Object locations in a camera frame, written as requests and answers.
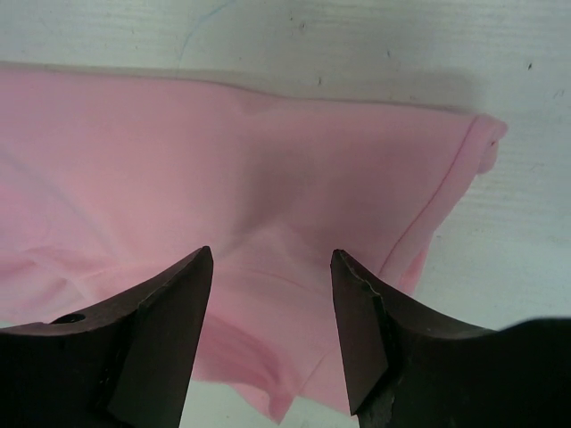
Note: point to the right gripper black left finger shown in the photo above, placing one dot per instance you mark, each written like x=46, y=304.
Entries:
x=123, y=362

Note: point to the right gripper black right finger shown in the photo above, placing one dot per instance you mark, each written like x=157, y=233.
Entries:
x=407, y=365

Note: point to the pink t shirt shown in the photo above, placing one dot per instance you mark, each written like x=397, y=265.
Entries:
x=107, y=181

